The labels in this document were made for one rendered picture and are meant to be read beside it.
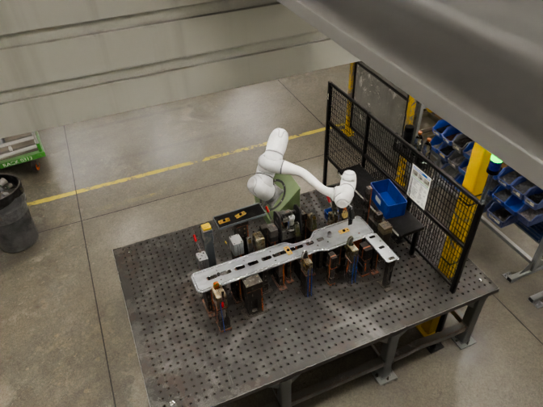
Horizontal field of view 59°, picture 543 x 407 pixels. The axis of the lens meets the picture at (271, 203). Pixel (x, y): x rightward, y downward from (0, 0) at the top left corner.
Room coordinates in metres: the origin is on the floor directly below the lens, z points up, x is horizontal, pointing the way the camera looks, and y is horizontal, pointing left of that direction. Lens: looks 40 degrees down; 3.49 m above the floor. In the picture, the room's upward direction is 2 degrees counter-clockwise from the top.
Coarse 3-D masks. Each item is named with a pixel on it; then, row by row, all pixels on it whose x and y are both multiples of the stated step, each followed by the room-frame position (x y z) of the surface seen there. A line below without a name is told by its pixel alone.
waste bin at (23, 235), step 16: (0, 176) 3.88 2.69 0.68; (16, 176) 3.84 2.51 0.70; (0, 192) 3.62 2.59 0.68; (16, 192) 3.60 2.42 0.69; (0, 208) 3.46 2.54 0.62; (16, 208) 3.54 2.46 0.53; (0, 224) 3.45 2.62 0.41; (16, 224) 3.52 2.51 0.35; (32, 224) 3.69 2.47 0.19; (0, 240) 3.47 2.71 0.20; (16, 240) 3.49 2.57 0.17; (32, 240) 3.59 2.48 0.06
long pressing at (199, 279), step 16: (336, 224) 2.67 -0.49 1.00; (352, 224) 2.66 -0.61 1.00; (304, 240) 2.51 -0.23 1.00; (336, 240) 2.50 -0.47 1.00; (256, 256) 2.37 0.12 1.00; (272, 256) 2.36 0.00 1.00; (288, 256) 2.36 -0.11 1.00; (208, 272) 2.23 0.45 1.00; (240, 272) 2.22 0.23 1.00; (256, 272) 2.22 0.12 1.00; (208, 288) 2.09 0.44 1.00
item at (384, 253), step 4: (368, 236) 2.53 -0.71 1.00; (376, 236) 2.53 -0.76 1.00; (368, 240) 2.49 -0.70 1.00; (372, 240) 2.49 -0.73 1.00; (376, 240) 2.49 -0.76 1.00; (380, 240) 2.49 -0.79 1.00; (372, 244) 2.45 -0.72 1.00; (376, 244) 2.45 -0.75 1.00; (380, 244) 2.45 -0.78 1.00; (384, 244) 2.44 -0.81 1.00; (376, 248) 2.41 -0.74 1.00; (384, 248) 2.40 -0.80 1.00; (388, 248) 2.40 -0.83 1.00; (380, 252) 2.37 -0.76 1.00; (384, 252) 2.36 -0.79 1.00; (388, 252) 2.36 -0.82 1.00; (392, 252) 2.36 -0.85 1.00; (384, 256) 2.33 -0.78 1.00; (388, 256) 2.32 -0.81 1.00; (392, 256) 2.32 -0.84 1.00; (396, 256) 2.32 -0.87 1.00; (384, 260) 2.30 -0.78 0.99; (388, 260) 2.29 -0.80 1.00; (392, 260) 2.28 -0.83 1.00
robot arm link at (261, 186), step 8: (256, 176) 3.14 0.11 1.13; (264, 176) 3.15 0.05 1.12; (248, 184) 3.10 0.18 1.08; (256, 184) 3.07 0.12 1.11; (264, 184) 3.09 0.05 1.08; (272, 184) 3.15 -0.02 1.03; (256, 192) 3.05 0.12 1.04; (264, 192) 3.06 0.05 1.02; (272, 192) 3.10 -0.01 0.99; (264, 200) 3.10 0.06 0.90
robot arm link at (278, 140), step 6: (276, 132) 2.91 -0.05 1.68; (282, 132) 2.91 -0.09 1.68; (270, 138) 2.89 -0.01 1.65; (276, 138) 2.87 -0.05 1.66; (282, 138) 2.87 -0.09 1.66; (270, 144) 2.85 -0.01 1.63; (276, 144) 2.83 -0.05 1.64; (282, 144) 2.84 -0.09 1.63; (276, 150) 2.80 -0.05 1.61; (282, 150) 2.82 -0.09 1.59; (258, 168) 3.22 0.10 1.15; (270, 174) 3.18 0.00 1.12
